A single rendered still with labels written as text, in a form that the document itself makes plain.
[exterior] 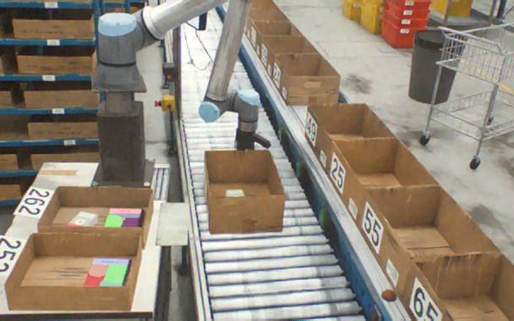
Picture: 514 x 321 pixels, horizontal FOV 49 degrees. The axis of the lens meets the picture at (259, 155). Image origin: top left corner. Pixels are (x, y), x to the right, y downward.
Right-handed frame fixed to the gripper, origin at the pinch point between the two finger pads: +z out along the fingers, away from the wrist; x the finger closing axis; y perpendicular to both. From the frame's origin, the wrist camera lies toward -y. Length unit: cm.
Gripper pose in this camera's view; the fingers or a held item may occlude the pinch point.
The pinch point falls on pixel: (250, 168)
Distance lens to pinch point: 258.1
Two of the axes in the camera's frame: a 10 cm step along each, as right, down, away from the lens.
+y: -9.8, 0.3, -1.9
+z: -0.6, 8.9, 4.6
